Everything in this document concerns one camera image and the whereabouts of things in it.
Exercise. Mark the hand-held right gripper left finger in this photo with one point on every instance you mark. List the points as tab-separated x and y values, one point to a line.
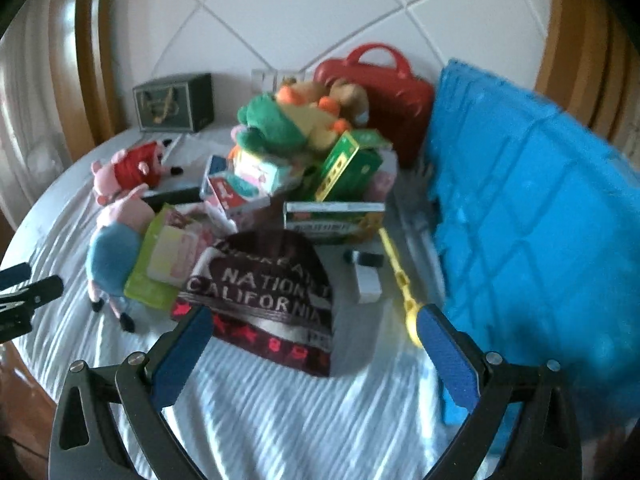
180	355

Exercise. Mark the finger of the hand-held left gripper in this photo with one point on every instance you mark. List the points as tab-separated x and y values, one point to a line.
30	296
15	275

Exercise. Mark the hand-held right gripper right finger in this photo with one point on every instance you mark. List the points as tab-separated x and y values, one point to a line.
450	360

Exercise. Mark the pig plush in blue shirt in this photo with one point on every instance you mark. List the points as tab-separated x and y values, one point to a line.
110	255

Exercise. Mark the light green packet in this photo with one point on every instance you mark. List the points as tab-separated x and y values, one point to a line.
155	260

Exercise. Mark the yellow plastic tool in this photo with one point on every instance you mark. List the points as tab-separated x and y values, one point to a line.
400	275

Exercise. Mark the small white box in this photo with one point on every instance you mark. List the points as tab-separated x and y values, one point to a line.
369	285

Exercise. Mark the dark brown knit beanie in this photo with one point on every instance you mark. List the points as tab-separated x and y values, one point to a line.
270	280

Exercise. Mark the blue quilted blanket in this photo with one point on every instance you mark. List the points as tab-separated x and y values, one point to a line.
530	240

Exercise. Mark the pig plush in red dress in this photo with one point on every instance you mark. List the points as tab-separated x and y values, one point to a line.
132	167

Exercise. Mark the red and white medicine box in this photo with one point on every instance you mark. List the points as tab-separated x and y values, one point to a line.
235	197

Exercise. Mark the flat green white medicine box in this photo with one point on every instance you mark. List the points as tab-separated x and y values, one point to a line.
330	222

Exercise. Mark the clear plastic box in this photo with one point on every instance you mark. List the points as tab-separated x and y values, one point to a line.
212	167

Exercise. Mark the pastel tissue packet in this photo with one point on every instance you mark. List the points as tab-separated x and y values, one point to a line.
257	172

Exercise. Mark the tall green medicine box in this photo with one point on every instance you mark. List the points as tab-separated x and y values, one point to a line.
345	165

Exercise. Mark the dark green gift box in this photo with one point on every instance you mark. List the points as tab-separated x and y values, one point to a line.
172	105

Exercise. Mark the green plush toy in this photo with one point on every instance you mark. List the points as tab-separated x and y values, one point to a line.
272	120

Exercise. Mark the red plastic carry case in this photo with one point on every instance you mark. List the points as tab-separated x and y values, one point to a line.
395	105

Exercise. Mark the orange and brown plush toy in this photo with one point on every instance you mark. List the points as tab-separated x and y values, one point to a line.
345	95

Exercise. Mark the wooden frame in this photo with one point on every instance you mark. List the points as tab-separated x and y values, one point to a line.
90	60
575	35

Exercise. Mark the white wall socket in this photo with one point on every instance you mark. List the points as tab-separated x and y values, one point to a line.
285	76
262	79

